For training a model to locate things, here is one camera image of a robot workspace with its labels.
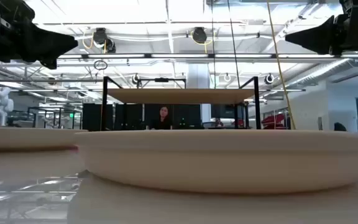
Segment black cable with coil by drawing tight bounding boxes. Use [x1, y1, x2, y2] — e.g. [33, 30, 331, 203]
[227, 0, 241, 89]

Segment thin black hanging cable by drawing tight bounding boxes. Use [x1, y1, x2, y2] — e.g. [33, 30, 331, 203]
[210, 0, 217, 90]

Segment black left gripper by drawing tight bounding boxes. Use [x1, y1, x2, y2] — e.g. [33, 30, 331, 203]
[0, 0, 79, 70]

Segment ceiling light strip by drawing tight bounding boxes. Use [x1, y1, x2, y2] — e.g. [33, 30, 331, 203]
[57, 53, 358, 60]

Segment yellow cable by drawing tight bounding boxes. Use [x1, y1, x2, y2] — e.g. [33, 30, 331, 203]
[265, 0, 297, 131]

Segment white robot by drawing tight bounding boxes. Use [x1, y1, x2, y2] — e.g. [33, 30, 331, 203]
[0, 86, 15, 128]

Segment beige plate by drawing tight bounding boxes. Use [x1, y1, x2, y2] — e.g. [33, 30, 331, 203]
[0, 126, 88, 152]

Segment red storage bins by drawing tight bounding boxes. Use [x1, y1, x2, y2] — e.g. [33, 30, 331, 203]
[261, 113, 288, 130]

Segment wooden shelf black frame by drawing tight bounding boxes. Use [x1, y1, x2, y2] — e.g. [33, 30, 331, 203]
[101, 76, 262, 131]

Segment taupe plate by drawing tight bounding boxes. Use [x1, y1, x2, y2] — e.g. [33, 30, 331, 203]
[75, 129, 358, 194]

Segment black background camera frame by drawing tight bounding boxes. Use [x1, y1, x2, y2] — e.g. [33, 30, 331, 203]
[136, 77, 187, 90]

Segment black ceiling cable reel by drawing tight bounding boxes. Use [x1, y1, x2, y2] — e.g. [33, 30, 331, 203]
[91, 27, 117, 54]
[192, 27, 208, 44]

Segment black cable loop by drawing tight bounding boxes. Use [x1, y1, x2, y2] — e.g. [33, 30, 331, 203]
[93, 59, 109, 71]

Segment black partition panels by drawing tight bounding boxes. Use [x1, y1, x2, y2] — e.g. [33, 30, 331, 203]
[81, 103, 203, 131]

